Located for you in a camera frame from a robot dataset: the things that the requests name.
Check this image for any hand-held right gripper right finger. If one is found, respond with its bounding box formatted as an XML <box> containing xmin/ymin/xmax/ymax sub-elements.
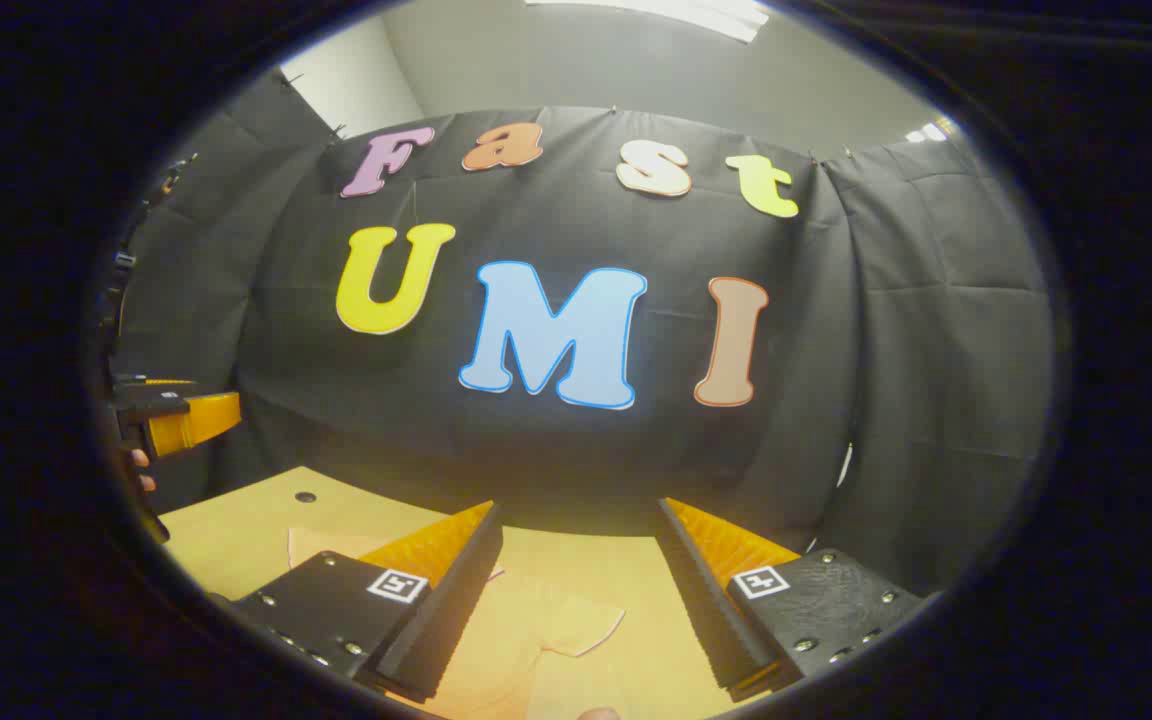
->
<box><xmin>656</xmin><ymin>497</ymin><xmax>927</xmax><ymax>703</ymax></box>

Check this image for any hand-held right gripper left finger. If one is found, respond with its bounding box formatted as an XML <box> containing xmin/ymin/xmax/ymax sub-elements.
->
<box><xmin>231</xmin><ymin>500</ymin><xmax>505</xmax><ymax>704</ymax></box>

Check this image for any orange polo T-shirt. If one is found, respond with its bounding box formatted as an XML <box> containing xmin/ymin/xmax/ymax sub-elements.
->
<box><xmin>286</xmin><ymin>527</ymin><xmax>627</xmax><ymax>720</ymax></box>

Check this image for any long ceiling light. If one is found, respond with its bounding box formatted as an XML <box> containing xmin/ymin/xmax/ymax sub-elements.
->
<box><xmin>524</xmin><ymin>0</ymin><xmax>772</xmax><ymax>44</ymax></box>

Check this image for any black stand with cables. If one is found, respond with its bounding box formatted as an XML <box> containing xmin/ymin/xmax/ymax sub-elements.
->
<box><xmin>101</xmin><ymin>150</ymin><xmax>199</xmax><ymax>376</ymax></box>

